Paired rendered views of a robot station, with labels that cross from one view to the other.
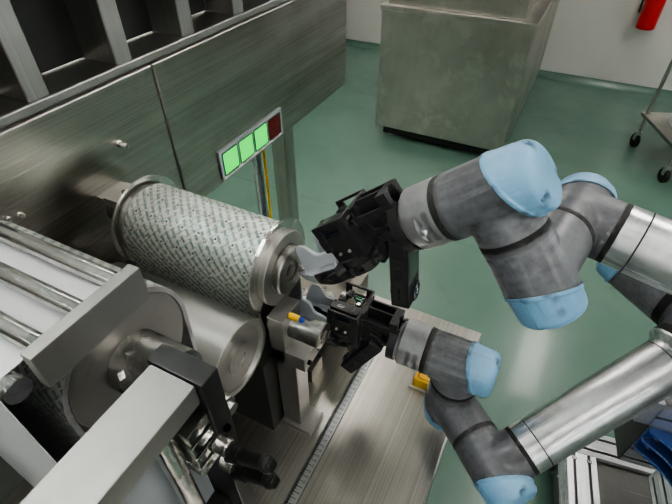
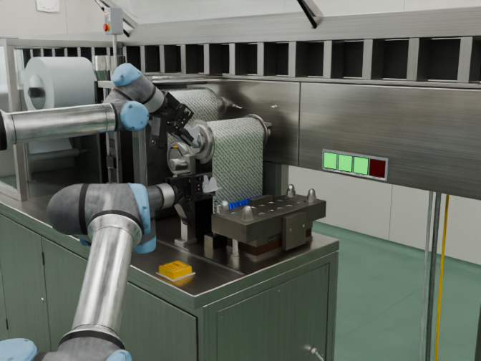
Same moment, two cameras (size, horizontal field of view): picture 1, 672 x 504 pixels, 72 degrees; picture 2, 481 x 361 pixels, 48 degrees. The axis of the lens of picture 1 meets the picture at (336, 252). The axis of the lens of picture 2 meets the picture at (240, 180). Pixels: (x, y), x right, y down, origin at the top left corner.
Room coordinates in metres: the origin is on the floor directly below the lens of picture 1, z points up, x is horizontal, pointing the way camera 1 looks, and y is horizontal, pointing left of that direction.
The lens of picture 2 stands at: (1.19, -1.54, 1.52)
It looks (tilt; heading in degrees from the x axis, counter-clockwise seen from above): 13 degrees down; 109
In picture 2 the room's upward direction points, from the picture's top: straight up
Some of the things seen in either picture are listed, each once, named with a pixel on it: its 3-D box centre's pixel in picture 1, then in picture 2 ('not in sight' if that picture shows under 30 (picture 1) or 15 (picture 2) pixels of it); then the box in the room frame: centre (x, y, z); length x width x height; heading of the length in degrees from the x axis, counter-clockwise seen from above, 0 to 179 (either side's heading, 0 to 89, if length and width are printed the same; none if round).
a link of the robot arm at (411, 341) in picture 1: (411, 345); (162, 195); (0.45, -0.12, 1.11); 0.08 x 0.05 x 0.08; 153
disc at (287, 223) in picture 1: (278, 266); (200, 141); (0.49, 0.08, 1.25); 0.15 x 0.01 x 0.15; 153
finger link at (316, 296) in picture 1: (315, 296); (212, 185); (0.55, 0.04, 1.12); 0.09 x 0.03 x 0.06; 62
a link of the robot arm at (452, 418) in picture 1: (454, 405); (137, 233); (0.40, -0.20, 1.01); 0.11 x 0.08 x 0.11; 21
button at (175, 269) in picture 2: (435, 375); (175, 269); (0.53, -0.20, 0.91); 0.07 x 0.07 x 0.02; 63
